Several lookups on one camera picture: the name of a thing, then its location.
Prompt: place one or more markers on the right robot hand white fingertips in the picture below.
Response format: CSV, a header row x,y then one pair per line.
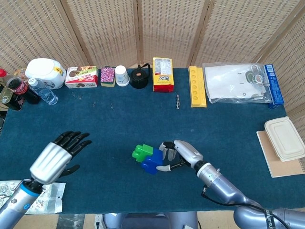
x,y
188,152

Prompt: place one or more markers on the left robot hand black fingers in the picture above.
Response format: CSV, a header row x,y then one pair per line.
x,y
51,159

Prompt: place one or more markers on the blue toy block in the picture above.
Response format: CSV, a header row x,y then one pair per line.
x,y
155,157

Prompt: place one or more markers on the green toy block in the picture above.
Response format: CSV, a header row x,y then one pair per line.
x,y
147,149

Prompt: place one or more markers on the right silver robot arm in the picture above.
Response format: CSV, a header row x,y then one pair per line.
x,y
226,188

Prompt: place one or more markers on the clear printed plastic package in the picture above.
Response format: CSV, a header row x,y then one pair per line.
x,y
51,195

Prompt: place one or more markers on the small metal screw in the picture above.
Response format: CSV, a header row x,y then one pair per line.
x,y
177,102

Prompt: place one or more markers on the yellow holed rack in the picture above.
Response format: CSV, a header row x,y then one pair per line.
x,y
197,88

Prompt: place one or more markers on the clear plastic water bottle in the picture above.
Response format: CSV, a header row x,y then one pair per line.
x,y
45,93

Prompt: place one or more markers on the dark sauce bottle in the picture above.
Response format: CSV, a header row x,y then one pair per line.
x,y
12,102

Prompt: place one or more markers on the blue felt tablecloth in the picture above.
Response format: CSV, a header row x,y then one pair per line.
x,y
124,124

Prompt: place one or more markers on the cola bottle red label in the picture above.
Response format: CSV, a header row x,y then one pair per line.
x,y
21,89

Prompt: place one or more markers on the grey robot torso base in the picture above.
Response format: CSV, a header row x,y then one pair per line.
x,y
147,220

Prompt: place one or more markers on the yellow Lipo box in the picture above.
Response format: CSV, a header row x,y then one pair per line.
x,y
163,76

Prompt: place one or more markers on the clear plastic bag with papers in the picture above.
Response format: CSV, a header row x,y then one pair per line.
x,y
228,81

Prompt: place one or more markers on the brown spiral notebook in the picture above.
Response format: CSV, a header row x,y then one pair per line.
x,y
274,164

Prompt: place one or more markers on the red white cookie box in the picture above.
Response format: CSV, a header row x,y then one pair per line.
x,y
82,77

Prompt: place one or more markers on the white plastic jug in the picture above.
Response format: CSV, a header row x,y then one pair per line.
x,y
44,70

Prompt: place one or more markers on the red capped bottle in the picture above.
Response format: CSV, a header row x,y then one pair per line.
x,y
3,74

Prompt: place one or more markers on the beige lidded food container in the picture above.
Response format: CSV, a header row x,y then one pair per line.
x,y
286,138

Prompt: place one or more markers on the pink patterned yellow sponge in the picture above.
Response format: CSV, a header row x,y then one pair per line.
x,y
107,76

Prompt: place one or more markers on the blue cardboard box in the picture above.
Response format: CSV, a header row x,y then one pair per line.
x,y
275,83

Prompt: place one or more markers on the woven wicker folding screen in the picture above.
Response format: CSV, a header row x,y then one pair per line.
x,y
107,31

